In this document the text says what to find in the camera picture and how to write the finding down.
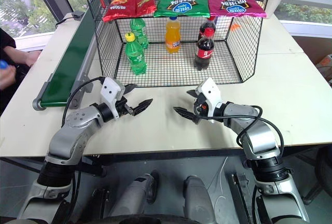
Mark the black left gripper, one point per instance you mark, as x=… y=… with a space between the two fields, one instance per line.
x=122 y=106

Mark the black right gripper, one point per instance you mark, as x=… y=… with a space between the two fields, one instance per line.
x=200 y=106

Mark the blue bottle cap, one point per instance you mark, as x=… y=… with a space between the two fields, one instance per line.
x=2 y=64

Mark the person's bare forearm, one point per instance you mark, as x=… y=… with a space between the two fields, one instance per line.
x=23 y=55

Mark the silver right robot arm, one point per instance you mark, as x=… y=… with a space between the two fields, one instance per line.
x=259 y=136

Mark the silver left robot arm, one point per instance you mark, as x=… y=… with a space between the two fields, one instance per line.
x=70 y=136

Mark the green conveyor belt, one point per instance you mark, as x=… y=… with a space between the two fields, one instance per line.
x=70 y=55

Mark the person's bare hand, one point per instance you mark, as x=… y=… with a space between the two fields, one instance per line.
x=6 y=77

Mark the green soda bottle yellow cap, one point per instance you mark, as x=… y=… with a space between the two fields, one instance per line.
x=135 y=55

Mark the cola bottle red cap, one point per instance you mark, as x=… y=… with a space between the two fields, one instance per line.
x=207 y=25
x=205 y=50

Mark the orange soda bottle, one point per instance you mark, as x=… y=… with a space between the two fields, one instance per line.
x=173 y=36

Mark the small orange object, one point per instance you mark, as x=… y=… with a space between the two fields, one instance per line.
x=235 y=27

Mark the silver right robot leg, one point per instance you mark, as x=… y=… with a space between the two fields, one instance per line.
x=198 y=198

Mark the silver robot leg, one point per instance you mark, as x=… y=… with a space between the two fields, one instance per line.
x=135 y=193
x=198 y=198

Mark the silver left robot leg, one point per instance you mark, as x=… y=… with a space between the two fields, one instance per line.
x=135 y=193

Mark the red chips bag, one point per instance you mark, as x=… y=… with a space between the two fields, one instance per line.
x=131 y=1

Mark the black power adapter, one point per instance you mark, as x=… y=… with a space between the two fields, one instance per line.
x=77 y=15

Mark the magenta chips bag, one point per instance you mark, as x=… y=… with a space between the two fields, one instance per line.
x=233 y=2

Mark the dark rounded robot torso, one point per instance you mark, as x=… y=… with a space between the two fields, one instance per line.
x=160 y=220

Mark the brown cardboard box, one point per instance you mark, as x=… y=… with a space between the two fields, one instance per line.
x=325 y=64

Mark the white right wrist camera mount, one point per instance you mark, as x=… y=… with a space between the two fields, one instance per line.
x=211 y=94

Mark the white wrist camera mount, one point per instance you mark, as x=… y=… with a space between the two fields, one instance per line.
x=111 y=91
x=211 y=94

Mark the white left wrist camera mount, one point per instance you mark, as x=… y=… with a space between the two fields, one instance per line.
x=111 y=91

